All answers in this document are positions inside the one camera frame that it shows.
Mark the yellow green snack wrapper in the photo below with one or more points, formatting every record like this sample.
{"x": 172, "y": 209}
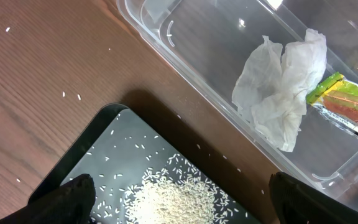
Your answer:
{"x": 336, "y": 99}

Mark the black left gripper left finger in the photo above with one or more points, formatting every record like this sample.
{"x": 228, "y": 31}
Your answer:
{"x": 70, "y": 203}

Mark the black plastic tray bin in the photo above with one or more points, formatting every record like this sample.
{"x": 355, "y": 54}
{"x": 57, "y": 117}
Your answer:
{"x": 121, "y": 152}

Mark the pile of white rice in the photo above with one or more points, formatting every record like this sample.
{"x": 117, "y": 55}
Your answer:
{"x": 163, "y": 201}

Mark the clear plastic bin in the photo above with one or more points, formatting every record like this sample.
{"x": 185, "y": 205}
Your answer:
{"x": 208, "y": 43}

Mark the white tissue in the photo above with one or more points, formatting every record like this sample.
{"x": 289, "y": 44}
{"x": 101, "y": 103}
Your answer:
{"x": 271, "y": 91}

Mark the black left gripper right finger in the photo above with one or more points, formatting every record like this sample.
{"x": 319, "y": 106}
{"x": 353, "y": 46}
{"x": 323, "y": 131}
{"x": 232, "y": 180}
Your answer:
{"x": 296, "y": 202}

